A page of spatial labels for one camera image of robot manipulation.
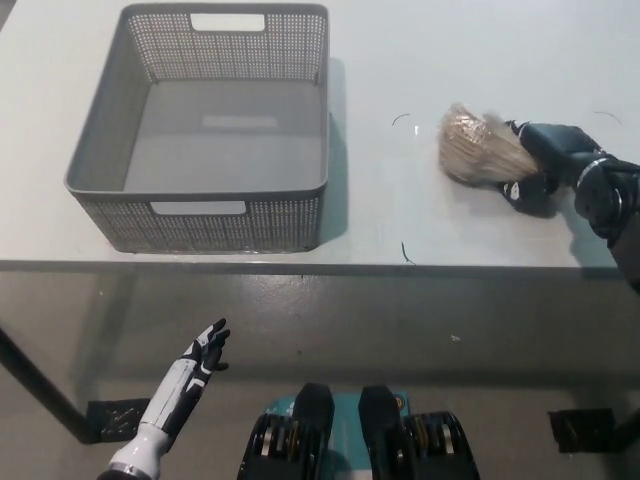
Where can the grey perforated plastic basket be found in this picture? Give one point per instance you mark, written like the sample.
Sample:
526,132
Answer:
280,220

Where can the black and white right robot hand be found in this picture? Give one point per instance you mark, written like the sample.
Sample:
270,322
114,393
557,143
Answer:
555,155

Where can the clear bag of wooden cutlery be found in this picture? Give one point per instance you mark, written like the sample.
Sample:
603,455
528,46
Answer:
470,150

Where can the black and teal robot body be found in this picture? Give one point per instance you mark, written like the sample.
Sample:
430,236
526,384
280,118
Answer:
312,420

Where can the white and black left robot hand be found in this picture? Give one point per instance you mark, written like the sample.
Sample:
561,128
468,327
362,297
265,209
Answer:
192,372

